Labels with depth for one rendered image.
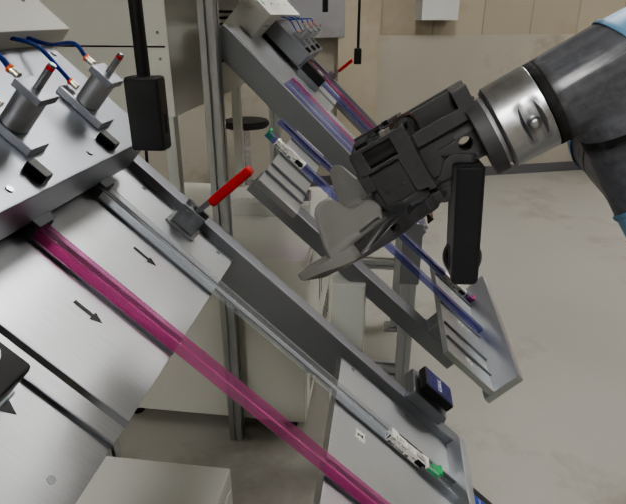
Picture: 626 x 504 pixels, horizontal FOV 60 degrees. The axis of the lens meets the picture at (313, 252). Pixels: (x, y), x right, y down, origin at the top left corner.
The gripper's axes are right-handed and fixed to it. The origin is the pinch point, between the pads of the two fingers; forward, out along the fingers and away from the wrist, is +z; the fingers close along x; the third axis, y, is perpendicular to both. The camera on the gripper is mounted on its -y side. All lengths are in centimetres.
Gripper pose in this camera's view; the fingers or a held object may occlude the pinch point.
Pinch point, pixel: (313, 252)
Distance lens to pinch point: 54.7
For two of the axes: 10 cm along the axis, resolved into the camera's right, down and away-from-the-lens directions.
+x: -1.3, 4.0, -9.1
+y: -5.3, -8.0, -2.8
